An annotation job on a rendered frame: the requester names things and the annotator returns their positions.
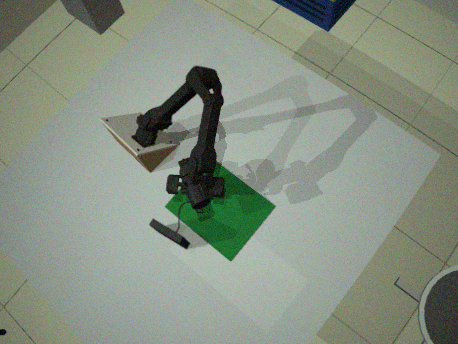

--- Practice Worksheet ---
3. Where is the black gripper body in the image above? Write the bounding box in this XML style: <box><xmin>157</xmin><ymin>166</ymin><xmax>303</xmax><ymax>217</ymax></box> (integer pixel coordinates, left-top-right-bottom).
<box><xmin>166</xmin><ymin>174</ymin><xmax>225</xmax><ymax>197</ymax></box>

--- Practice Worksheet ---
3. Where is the black square cooling fan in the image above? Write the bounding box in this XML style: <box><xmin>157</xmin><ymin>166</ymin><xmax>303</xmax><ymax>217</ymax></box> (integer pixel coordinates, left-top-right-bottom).
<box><xmin>149</xmin><ymin>219</ymin><xmax>190</xmax><ymax>249</ymax></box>

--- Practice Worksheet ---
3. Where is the green circuit board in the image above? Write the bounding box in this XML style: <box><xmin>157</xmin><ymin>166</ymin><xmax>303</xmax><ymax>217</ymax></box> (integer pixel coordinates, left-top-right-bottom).
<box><xmin>164</xmin><ymin>162</ymin><xmax>276</xmax><ymax>261</ymax></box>

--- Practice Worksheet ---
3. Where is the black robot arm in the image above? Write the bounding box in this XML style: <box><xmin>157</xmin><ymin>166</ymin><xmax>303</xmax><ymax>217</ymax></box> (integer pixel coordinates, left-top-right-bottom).
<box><xmin>131</xmin><ymin>66</ymin><xmax>224</xmax><ymax>210</ymax></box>

